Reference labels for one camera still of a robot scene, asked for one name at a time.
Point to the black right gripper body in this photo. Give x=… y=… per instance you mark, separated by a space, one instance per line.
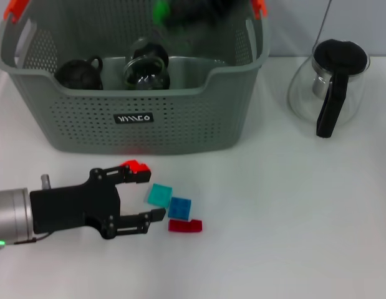
x=217 y=11

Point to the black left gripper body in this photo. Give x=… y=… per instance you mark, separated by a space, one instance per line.
x=74 y=205

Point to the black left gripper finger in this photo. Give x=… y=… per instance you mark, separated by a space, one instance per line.
x=133 y=177
x=133 y=222

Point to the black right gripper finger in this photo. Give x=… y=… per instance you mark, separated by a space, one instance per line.
x=180 y=20

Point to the bright orange-red toy brick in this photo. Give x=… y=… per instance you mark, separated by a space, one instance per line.
x=133 y=165

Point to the green toy brick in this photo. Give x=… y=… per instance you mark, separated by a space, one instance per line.
x=161 y=11

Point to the glass teacup with black sleeve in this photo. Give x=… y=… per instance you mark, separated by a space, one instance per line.
x=146 y=76
x=152 y=50

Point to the grey-green perforated plastic storage bin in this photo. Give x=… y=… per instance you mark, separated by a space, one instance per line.
x=180 y=124

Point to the teal square toy plate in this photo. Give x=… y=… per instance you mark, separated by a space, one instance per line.
x=160 y=194

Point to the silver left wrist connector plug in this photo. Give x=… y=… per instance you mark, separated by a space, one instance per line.
x=45 y=181

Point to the blue square toy brick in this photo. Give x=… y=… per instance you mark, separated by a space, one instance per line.
x=179 y=208

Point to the dark red long toy brick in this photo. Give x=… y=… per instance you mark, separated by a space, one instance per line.
x=186 y=225

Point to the black clay teapot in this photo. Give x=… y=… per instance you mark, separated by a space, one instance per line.
x=77 y=76

